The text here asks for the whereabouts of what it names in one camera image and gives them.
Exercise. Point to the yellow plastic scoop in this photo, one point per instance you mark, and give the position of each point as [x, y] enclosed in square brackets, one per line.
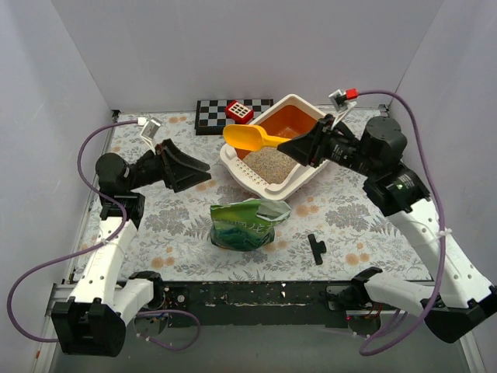
[250, 137]

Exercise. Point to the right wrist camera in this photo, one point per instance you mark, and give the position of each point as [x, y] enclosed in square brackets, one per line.
[343, 101]

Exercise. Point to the white orange litter box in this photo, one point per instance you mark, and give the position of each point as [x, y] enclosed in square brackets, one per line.
[287, 118]

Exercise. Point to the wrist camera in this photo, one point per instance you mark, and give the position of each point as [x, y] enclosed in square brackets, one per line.
[149, 128]
[343, 101]

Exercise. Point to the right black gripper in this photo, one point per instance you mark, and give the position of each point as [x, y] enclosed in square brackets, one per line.
[318, 140]

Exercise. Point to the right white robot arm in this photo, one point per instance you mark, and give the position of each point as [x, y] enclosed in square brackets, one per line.
[465, 297]

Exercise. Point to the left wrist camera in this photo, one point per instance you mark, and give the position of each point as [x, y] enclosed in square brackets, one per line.
[149, 128]

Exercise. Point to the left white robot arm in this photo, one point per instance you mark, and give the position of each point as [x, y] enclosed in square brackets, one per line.
[94, 318]

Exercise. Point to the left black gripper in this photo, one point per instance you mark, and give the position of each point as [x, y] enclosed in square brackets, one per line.
[166, 165]

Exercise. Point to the black white checkerboard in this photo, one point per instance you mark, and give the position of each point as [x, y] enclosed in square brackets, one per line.
[210, 117]

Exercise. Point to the floral tablecloth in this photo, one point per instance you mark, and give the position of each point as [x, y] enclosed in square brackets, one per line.
[173, 238]

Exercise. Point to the cat litter pile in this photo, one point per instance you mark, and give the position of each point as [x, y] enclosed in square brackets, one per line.
[270, 164]

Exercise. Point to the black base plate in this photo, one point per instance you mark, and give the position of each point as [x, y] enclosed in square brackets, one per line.
[269, 303]

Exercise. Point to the green litter bag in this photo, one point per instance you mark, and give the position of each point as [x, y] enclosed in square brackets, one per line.
[247, 225]

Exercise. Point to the black bag clip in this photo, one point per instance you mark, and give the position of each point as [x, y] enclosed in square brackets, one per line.
[317, 248]

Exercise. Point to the red white grid block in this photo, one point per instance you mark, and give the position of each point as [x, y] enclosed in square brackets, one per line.
[238, 112]

